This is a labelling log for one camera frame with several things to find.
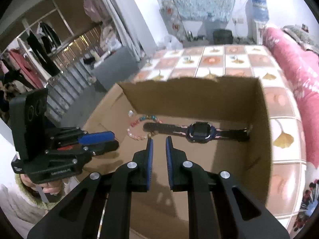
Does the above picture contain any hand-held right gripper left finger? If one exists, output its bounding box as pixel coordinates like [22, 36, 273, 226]
[27, 137, 154, 239]

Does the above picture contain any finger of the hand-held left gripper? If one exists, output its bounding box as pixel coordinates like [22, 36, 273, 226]
[46, 141, 119, 164]
[51, 127, 115, 145]

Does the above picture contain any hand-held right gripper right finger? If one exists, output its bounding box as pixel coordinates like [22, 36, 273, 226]
[166, 136, 291, 239]

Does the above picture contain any multicolour bead bracelet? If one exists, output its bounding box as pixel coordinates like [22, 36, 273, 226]
[127, 115, 162, 141]

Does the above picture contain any purple smartwatch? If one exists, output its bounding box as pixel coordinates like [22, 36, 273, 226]
[143, 121, 252, 145]

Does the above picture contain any brown cardboard box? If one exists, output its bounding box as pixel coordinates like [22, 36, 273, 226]
[83, 77, 273, 239]

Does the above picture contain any person's left forearm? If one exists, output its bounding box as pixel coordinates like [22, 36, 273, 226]
[0, 173, 63, 237]

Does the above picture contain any person's left hand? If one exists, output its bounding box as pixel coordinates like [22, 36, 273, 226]
[22, 176, 65, 195]

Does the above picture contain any hanging red garment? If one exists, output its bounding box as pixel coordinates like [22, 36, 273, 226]
[5, 49, 43, 89]

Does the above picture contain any metal stair railing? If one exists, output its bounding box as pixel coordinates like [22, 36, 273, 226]
[15, 25, 112, 127]

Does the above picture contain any grey storage box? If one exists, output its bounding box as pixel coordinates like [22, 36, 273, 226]
[93, 46, 139, 90]

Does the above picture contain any hanging black garment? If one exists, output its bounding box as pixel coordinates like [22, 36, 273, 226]
[27, 22, 61, 76]

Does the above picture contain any pile of white bags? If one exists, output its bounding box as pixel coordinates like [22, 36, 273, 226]
[101, 25, 122, 53]

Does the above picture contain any white curtain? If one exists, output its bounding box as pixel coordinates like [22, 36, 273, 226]
[95, 0, 157, 63]

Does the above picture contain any hanging pink garment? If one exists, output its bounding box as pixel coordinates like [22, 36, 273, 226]
[83, 0, 105, 23]

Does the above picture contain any black bin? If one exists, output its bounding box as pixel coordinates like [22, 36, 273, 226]
[212, 29, 234, 46]

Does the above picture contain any pink floral blanket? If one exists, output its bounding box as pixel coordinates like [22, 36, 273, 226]
[262, 26, 319, 234]

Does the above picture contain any white water dispenser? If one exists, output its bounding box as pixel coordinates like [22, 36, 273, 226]
[245, 1, 266, 45]

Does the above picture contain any grey patterned cloth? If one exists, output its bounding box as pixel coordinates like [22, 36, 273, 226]
[283, 25, 319, 53]

